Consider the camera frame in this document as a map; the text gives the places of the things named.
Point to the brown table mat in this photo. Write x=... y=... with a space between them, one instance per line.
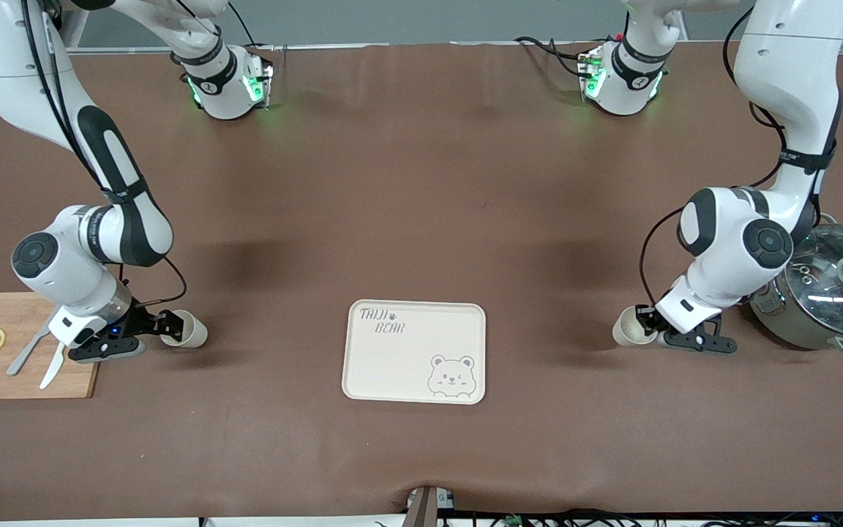
x=421 y=183

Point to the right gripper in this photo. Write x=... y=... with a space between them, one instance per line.
x=140 y=320

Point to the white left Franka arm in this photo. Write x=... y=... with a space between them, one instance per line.
x=729 y=234

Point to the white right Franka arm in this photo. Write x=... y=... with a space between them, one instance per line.
x=63 y=271

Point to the white plastic knife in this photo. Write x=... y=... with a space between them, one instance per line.
x=52 y=369

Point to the glass pot lid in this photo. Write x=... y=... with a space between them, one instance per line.
x=831 y=293

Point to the cream bear print tray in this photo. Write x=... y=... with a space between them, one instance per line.
x=407 y=359

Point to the white IKEA cup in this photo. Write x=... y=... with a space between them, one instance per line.
x=625 y=329
x=195 y=335

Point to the grey plastic knife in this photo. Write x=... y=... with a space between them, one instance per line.
x=23 y=357

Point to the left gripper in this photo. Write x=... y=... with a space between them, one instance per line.
x=649 y=316

